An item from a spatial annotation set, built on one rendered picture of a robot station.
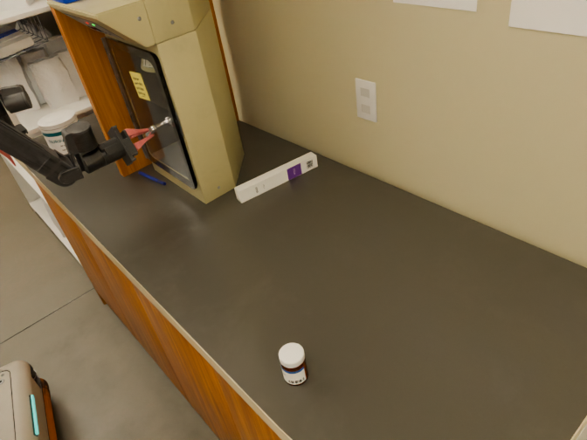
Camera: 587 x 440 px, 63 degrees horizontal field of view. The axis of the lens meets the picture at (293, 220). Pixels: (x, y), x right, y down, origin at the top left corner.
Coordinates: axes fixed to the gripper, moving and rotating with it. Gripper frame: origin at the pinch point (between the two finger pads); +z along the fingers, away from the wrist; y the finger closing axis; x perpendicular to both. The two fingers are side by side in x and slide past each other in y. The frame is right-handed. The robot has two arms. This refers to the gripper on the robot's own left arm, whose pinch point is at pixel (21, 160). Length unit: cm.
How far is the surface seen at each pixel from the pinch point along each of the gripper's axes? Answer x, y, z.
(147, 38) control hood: -46, 31, -33
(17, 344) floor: 62, -36, 110
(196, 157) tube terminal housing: -46, 35, 0
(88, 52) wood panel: -9.1, 28.7, -24.9
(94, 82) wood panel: -9.1, 27.1, -16.5
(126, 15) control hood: -46, 28, -39
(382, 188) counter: -82, 71, 16
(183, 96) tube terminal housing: -46, 36, -17
